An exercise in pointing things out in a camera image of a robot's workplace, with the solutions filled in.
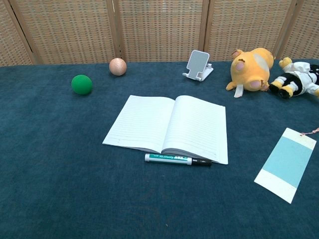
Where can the light blue white bookmark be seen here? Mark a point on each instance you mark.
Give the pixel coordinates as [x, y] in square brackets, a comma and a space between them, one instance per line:
[286, 161]

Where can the open lined notebook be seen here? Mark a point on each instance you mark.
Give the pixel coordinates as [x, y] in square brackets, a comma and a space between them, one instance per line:
[189, 124]

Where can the green white marker pen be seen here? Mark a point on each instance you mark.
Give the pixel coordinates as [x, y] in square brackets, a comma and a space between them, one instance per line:
[169, 159]

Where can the pink wooden ball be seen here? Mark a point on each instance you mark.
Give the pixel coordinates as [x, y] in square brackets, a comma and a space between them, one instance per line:
[117, 66]

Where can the white folding phone stand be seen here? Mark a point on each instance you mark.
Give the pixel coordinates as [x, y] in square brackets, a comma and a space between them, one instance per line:
[198, 63]

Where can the green ball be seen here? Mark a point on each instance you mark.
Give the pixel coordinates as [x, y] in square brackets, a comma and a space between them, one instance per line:
[81, 84]

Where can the woven wooden folding screen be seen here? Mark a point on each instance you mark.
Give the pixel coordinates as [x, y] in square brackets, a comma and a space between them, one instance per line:
[159, 30]

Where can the orange plush animal toy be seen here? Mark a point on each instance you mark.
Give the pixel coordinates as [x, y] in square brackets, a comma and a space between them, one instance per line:
[249, 72]

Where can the dark teal table cloth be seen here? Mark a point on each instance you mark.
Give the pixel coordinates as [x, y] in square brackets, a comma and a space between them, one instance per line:
[49, 149]

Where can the black white plush doll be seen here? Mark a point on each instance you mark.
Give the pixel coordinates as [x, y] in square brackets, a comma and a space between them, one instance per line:
[296, 79]

